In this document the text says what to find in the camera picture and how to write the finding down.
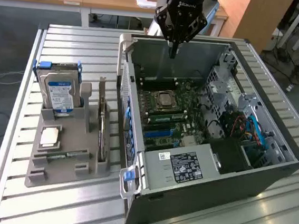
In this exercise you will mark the black open PC case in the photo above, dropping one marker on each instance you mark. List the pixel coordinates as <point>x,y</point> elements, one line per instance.
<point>209,202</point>

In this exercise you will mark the clean silver CPU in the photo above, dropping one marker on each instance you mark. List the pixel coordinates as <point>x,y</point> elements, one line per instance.
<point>49,136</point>

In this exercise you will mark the CPU with paste residue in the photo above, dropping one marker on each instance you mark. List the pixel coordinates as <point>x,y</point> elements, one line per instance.
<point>166,100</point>

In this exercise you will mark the black plastic fan housing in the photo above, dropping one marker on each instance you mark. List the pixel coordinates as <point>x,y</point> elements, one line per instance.
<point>230,156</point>

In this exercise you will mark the Nvidia graphics card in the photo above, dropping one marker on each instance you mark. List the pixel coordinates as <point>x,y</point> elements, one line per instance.
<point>103,128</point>

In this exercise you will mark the green RAM stick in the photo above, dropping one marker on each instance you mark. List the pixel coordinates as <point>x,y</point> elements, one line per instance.
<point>165,117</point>
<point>60,155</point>

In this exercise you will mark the hard disk in blue caddy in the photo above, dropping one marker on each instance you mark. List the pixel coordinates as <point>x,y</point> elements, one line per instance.
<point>58,92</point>

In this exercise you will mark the grey parts rack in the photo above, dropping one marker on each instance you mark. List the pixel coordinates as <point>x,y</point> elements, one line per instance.
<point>75,142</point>

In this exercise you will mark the green Dell motherboard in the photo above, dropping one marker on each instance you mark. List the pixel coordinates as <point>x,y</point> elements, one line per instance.
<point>191,121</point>

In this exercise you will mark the blue case panel latch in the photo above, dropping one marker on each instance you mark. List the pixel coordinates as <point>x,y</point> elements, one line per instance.
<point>128,175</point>

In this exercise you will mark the wooden cabinet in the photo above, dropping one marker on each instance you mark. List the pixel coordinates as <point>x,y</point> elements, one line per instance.
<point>261,19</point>

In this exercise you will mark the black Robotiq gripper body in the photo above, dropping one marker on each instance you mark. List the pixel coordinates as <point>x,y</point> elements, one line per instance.
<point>185,4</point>

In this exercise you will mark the metal CPU socket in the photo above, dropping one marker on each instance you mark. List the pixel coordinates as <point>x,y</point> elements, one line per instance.
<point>178,110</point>

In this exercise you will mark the perforated metal drive cage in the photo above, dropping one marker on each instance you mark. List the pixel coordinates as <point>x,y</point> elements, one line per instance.
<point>220,92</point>

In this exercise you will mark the small white floor box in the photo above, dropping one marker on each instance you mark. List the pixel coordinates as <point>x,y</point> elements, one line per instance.
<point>275,39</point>

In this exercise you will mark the silver chipset heatsink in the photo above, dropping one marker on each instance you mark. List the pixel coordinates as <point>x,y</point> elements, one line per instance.
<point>190,140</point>

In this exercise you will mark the grey power supply unit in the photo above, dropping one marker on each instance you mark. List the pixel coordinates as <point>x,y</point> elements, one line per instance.
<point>159,171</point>

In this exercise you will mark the metal disk bay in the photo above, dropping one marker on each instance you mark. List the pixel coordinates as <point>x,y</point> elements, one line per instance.
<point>275,153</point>

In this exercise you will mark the blue expansion slot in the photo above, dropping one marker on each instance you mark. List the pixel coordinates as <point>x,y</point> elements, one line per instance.
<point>159,134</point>

